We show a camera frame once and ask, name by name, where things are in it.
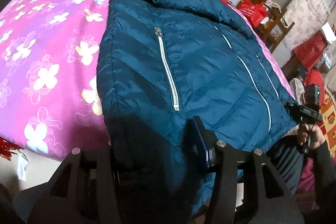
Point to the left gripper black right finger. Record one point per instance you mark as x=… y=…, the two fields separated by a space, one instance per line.
x=247 y=187

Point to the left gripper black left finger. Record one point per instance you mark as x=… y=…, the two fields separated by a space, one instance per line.
x=82 y=190

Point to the teal quilted down jacket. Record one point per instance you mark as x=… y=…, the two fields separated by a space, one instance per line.
x=163 y=62

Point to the person's right forearm black sleeve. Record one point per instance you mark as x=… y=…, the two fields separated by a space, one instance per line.
x=324 y=173

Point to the person's right hand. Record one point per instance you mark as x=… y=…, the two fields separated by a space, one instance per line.
x=310 y=136

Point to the red bag on floor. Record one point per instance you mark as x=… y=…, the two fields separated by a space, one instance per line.
x=311 y=50

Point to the wooden chair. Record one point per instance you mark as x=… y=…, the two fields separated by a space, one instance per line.
x=276 y=29

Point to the floral upholstered sofa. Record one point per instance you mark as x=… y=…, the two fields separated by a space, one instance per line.
x=307 y=17

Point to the red shopping bag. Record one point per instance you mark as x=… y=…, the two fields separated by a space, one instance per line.
x=255 y=14

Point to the pink floral bed quilt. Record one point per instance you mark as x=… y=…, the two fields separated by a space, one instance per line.
x=49 y=56

